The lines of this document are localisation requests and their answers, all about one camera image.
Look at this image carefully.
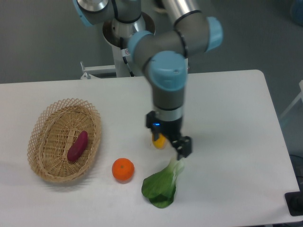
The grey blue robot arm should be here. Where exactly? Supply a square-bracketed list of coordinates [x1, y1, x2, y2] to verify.
[73, 0, 223, 159]

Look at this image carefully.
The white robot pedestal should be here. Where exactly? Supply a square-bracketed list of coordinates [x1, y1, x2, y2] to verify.
[103, 12, 155, 78]

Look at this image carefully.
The orange mandarin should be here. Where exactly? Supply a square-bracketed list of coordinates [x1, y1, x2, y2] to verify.
[112, 158, 135, 181]

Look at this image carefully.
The green bok choy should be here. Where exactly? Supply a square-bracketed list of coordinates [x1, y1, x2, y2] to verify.
[141, 158, 185, 209]

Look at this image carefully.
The white mounting frame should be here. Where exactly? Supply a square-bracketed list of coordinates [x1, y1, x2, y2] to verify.
[80, 61, 116, 79]

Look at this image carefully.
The black device at edge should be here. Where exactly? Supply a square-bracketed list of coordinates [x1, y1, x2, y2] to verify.
[285, 192, 303, 217]

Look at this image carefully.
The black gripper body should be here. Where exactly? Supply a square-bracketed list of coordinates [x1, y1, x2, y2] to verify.
[145, 111, 183, 142]

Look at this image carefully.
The yellow pepper toy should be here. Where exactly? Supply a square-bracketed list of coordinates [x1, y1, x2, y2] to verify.
[152, 133, 168, 149]

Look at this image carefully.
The purple sweet potato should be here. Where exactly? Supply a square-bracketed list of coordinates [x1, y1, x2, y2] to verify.
[67, 131, 89, 162]

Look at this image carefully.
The woven wicker basket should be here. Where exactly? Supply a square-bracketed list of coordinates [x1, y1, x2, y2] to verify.
[27, 98, 101, 183]

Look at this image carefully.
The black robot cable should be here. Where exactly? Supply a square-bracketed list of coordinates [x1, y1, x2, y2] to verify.
[119, 37, 135, 78]

